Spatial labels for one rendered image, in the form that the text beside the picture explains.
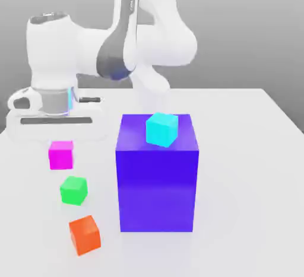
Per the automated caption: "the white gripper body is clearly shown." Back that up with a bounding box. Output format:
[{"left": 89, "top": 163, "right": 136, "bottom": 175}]
[{"left": 5, "top": 109, "right": 109, "bottom": 144}]

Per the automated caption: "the small magenta cube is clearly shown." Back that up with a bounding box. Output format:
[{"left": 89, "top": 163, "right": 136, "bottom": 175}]
[{"left": 48, "top": 141, "right": 74, "bottom": 171}]

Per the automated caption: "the small green cube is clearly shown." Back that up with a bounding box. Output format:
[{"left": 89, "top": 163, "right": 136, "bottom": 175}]
[{"left": 59, "top": 175, "right": 88, "bottom": 206}]

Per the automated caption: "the small cyan cube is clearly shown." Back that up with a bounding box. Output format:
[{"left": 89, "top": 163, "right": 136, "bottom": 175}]
[{"left": 145, "top": 112, "right": 179, "bottom": 149}]

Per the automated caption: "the small orange cube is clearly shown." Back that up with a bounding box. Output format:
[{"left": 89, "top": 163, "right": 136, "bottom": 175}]
[{"left": 68, "top": 215, "right": 102, "bottom": 257}]

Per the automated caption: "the large blue box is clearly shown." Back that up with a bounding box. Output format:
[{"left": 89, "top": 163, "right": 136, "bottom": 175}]
[{"left": 115, "top": 113, "right": 200, "bottom": 233}]

